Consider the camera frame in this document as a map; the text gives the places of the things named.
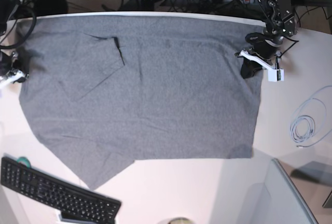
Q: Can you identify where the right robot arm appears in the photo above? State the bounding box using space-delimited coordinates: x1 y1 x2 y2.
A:
1 0 37 88

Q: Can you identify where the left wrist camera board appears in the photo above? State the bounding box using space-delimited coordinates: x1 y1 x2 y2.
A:
267 68 284 82

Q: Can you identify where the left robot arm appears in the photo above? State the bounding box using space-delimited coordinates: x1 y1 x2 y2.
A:
236 0 298 82

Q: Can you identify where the coiled white cable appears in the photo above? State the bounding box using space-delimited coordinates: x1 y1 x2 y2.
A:
289 85 332 149

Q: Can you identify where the grey t-shirt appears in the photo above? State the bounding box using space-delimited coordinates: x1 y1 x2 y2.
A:
18 16 262 189

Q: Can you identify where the green tape roll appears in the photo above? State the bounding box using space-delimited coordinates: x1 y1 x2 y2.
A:
17 157 31 168

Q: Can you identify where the round tan lid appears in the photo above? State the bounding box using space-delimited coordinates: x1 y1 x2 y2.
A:
167 217 194 224

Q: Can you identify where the grey monitor edge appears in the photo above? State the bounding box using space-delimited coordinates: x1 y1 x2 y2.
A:
265 159 317 223

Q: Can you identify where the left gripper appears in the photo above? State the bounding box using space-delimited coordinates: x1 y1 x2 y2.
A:
241 32 284 79

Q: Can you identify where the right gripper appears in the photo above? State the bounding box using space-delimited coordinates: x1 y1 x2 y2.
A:
1 51 29 89

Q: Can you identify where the black keyboard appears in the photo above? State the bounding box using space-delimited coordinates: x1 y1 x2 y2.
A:
1 157 121 223

